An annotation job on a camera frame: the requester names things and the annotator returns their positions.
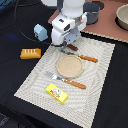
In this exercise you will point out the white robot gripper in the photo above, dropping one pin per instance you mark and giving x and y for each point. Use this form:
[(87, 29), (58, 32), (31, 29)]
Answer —
[(66, 30)]

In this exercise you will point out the brown toy sausage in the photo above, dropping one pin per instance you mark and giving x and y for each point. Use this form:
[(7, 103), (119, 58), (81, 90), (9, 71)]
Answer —
[(72, 47)]

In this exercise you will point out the light blue toy milk carton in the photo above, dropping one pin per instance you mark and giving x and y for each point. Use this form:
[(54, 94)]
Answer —
[(40, 32)]

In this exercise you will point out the orange toy bread loaf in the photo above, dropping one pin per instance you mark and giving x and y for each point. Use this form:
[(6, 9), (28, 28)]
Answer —
[(30, 53)]

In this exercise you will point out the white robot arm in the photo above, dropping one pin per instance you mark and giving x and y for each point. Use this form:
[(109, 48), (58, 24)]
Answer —
[(69, 8)]

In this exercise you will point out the grey toy pot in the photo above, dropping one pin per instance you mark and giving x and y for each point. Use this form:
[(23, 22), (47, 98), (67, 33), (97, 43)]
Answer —
[(92, 11)]

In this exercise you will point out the round beige toy plate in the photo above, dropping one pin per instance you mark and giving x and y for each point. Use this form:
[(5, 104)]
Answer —
[(70, 66)]

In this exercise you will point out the brown toy stove board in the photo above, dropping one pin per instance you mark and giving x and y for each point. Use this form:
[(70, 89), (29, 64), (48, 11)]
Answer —
[(106, 25)]

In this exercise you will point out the woven beige placemat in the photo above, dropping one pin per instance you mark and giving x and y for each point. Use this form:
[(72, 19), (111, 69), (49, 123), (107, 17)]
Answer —
[(79, 109)]

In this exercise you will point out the beige bowl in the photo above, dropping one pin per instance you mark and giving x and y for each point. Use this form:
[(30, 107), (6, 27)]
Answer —
[(122, 15)]

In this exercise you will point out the yellow toy butter box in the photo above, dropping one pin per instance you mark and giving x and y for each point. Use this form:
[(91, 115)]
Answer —
[(57, 93)]

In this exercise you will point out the toy knife wooden handle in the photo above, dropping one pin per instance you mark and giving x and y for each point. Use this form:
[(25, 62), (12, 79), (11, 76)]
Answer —
[(82, 56)]

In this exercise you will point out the toy fork wooden handle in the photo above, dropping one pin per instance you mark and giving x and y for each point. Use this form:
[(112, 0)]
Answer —
[(71, 82)]

